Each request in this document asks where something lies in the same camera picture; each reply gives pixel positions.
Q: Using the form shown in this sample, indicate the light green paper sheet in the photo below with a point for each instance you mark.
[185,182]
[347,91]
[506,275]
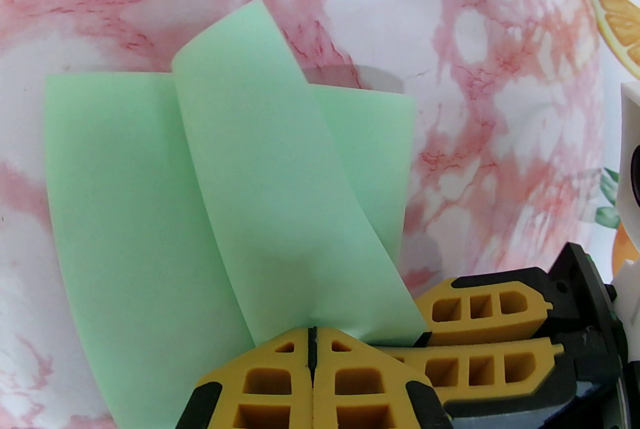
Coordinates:
[210,197]

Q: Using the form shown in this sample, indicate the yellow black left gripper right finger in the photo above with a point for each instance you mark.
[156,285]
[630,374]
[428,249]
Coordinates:
[370,387]

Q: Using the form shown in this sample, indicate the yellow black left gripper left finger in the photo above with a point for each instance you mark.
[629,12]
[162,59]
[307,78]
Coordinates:
[260,387]

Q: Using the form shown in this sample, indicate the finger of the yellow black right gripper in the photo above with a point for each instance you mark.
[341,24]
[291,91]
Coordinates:
[480,307]
[500,367]

